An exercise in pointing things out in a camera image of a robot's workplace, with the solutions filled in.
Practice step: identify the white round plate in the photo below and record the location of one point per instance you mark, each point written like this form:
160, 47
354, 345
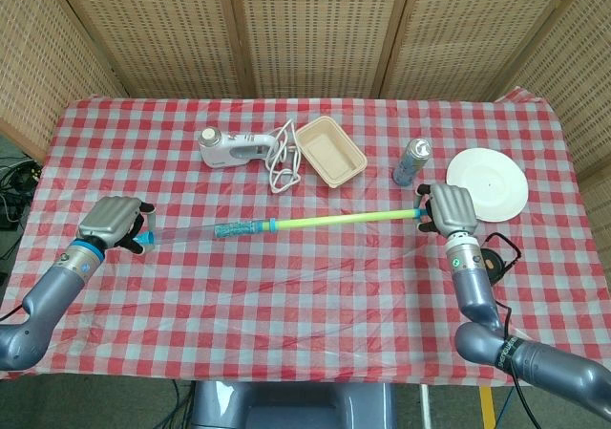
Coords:
496, 180

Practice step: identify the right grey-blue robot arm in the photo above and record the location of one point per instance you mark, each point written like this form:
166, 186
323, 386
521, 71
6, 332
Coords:
472, 290

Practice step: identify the light blue drink can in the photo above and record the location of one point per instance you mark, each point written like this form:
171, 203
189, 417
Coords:
408, 166

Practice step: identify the beige rectangular food container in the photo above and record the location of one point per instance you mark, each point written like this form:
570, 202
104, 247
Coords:
329, 154

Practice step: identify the red white checkered tablecloth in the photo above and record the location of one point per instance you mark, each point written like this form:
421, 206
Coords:
262, 314

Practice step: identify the black kettle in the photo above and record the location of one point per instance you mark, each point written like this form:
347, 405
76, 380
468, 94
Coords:
491, 264

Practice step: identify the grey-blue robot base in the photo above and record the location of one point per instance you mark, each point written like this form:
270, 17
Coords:
291, 407

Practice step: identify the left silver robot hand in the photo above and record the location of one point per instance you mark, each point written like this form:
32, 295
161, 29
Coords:
107, 221

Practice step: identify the woven bamboo screen panel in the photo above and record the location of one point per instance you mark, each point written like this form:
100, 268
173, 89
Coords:
320, 32
43, 56
157, 32
582, 113
477, 32

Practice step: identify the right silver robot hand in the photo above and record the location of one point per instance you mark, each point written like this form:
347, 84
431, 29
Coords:
453, 209

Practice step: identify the white electric hand mixer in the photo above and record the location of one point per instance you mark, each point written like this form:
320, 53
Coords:
229, 152

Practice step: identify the green blue water pump toy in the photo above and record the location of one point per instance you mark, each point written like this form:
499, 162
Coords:
234, 229

